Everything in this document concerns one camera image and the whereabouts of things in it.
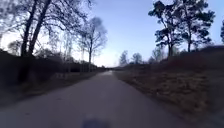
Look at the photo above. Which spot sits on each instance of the tall pine tree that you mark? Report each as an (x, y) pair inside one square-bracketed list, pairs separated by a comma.
[(169, 45), (189, 36)]

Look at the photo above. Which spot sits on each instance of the row of distant trees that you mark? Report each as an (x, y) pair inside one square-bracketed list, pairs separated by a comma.
[(124, 60)]

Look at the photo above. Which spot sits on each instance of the grey paved path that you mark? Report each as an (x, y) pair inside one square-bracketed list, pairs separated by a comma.
[(100, 100)]

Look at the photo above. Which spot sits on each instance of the dark bushy bank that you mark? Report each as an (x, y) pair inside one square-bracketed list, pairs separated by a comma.
[(200, 58)]

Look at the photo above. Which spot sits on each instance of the dry grass verge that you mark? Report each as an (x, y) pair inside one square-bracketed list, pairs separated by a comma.
[(166, 90)]

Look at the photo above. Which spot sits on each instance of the large bare tree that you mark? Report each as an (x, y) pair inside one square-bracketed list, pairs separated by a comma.
[(26, 31), (40, 23)]

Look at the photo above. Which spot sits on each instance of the dark hedge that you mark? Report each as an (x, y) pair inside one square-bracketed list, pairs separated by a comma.
[(13, 66)]

